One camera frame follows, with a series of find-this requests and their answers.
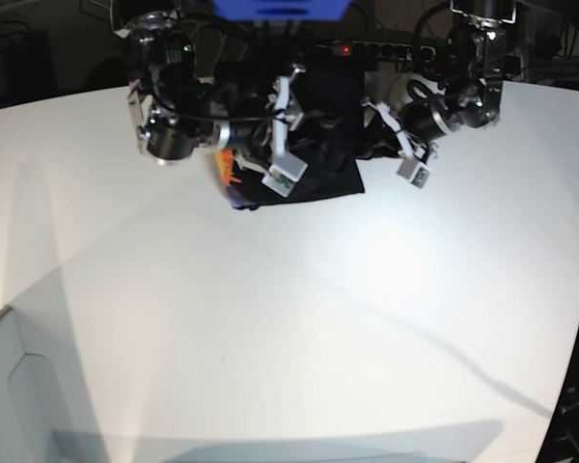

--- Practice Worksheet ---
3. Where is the black power strip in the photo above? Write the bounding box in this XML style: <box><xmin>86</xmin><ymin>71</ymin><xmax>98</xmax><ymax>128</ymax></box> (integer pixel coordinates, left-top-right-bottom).
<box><xmin>325</xmin><ymin>41</ymin><xmax>413</xmax><ymax>63</ymax></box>

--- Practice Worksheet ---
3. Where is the black T-shirt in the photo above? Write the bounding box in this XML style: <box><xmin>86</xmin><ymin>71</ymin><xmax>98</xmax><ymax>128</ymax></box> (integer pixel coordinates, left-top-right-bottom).
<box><xmin>211</xmin><ymin>60</ymin><xmax>401</xmax><ymax>212</ymax></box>

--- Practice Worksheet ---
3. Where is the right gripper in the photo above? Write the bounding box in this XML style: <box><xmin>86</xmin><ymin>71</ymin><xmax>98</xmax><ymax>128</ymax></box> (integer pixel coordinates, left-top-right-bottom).
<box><xmin>270</xmin><ymin>63</ymin><xmax>352</xmax><ymax>167</ymax></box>

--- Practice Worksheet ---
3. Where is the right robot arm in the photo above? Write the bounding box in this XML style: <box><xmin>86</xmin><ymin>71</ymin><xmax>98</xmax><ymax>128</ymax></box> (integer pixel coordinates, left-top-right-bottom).
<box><xmin>110</xmin><ymin>1</ymin><xmax>344</xmax><ymax>167</ymax></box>

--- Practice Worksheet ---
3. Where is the blue plastic box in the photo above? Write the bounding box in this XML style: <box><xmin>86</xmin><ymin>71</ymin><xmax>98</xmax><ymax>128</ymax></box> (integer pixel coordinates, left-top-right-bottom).
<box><xmin>213</xmin><ymin>0</ymin><xmax>351</xmax><ymax>21</ymax></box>

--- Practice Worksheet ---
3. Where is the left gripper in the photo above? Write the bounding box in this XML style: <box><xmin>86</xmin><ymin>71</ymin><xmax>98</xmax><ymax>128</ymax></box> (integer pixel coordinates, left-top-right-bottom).
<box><xmin>356</xmin><ymin>97</ymin><xmax>439</xmax><ymax>162</ymax></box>

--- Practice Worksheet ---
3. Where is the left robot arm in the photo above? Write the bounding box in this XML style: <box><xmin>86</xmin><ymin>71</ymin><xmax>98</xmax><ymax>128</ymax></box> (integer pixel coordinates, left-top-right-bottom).
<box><xmin>357</xmin><ymin>1</ymin><xmax>516</xmax><ymax>163</ymax></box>

